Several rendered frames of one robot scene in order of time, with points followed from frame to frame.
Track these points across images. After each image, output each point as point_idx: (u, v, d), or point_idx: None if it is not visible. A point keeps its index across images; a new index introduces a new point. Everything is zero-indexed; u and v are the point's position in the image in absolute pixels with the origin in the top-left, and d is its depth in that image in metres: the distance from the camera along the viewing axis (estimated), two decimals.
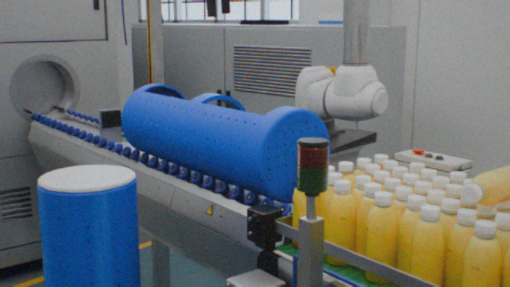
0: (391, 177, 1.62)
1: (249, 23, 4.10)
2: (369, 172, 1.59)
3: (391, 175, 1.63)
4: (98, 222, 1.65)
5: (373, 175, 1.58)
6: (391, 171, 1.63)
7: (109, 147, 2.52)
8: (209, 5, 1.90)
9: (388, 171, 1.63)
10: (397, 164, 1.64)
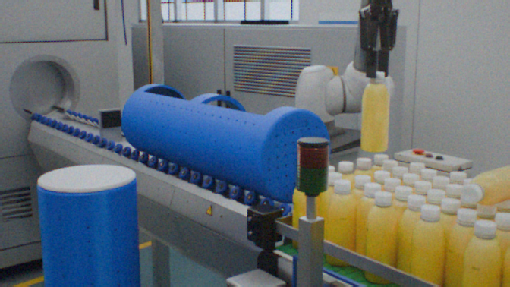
0: (391, 177, 1.62)
1: (249, 23, 4.10)
2: (373, 79, 1.54)
3: (391, 175, 1.63)
4: (98, 222, 1.65)
5: (376, 82, 1.53)
6: (391, 171, 1.63)
7: (109, 147, 2.52)
8: (385, 62, 1.55)
9: (388, 171, 1.63)
10: (397, 164, 1.64)
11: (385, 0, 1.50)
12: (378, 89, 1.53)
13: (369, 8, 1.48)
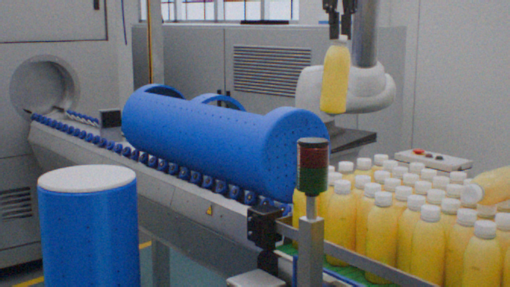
0: (391, 177, 1.62)
1: (249, 23, 4.10)
2: (335, 41, 1.57)
3: (391, 175, 1.63)
4: (98, 222, 1.65)
5: (339, 44, 1.57)
6: (391, 171, 1.63)
7: (109, 147, 2.52)
8: (348, 26, 1.59)
9: (388, 171, 1.63)
10: (397, 164, 1.64)
11: None
12: (339, 52, 1.56)
13: None
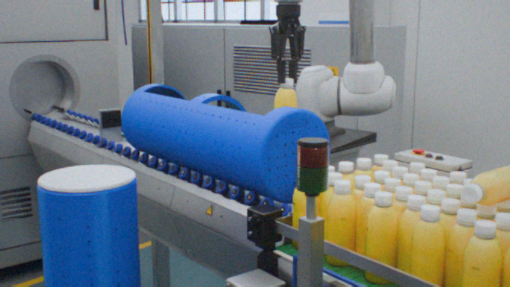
0: (391, 177, 1.62)
1: (249, 23, 4.10)
2: (283, 84, 1.82)
3: (391, 175, 1.63)
4: (98, 222, 1.65)
5: (286, 87, 1.82)
6: (391, 171, 1.63)
7: (109, 147, 2.52)
8: (294, 70, 1.83)
9: (388, 171, 1.63)
10: (397, 164, 1.64)
11: (292, 18, 1.79)
12: (286, 94, 1.81)
13: (277, 25, 1.76)
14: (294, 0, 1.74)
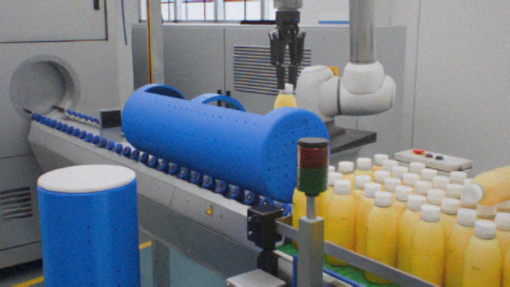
0: (391, 177, 1.62)
1: (249, 23, 4.10)
2: (282, 90, 1.82)
3: (391, 175, 1.63)
4: (98, 222, 1.65)
5: (285, 93, 1.82)
6: (391, 171, 1.63)
7: (109, 147, 2.52)
8: (294, 77, 1.84)
9: (388, 171, 1.63)
10: (397, 164, 1.64)
11: (291, 24, 1.79)
12: (285, 100, 1.82)
13: (277, 31, 1.77)
14: (294, 7, 1.75)
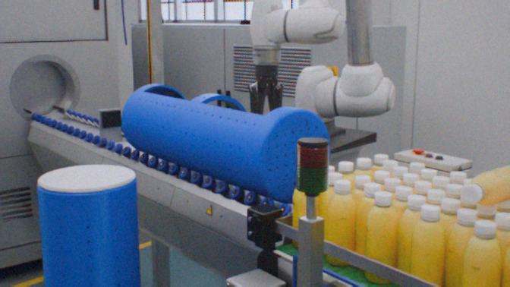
0: (391, 177, 1.62)
1: (249, 23, 4.10)
2: None
3: (391, 175, 1.63)
4: (98, 222, 1.65)
5: None
6: (391, 171, 1.63)
7: (109, 147, 2.52)
8: None
9: (388, 171, 1.63)
10: (397, 164, 1.64)
11: (270, 77, 1.90)
12: None
13: (256, 84, 1.88)
14: (272, 61, 1.85)
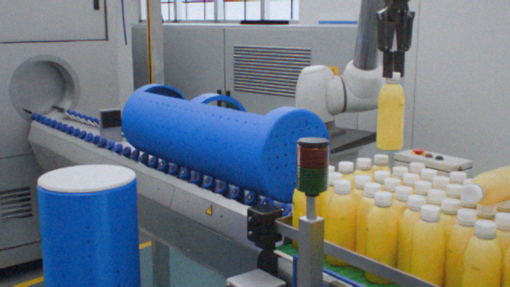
0: (394, 88, 1.58)
1: (249, 23, 4.10)
2: None
3: (393, 86, 1.58)
4: (98, 222, 1.65)
5: None
6: (394, 83, 1.58)
7: (109, 147, 2.52)
8: (401, 63, 1.60)
9: (391, 82, 1.58)
10: (399, 75, 1.59)
11: (401, 2, 1.55)
12: None
13: (386, 11, 1.53)
14: None
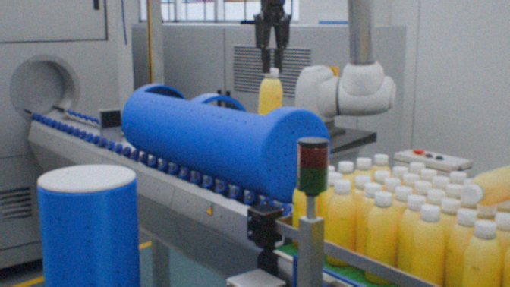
0: (272, 83, 1.77)
1: (249, 23, 4.10)
2: None
3: (271, 81, 1.77)
4: (98, 222, 1.65)
5: None
6: (272, 77, 1.77)
7: (109, 147, 2.52)
8: (280, 60, 1.79)
9: (269, 77, 1.77)
10: (278, 71, 1.78)
11: (277, 6, 1.74)
12: None
13: (262, 13, 1.72)
14: None
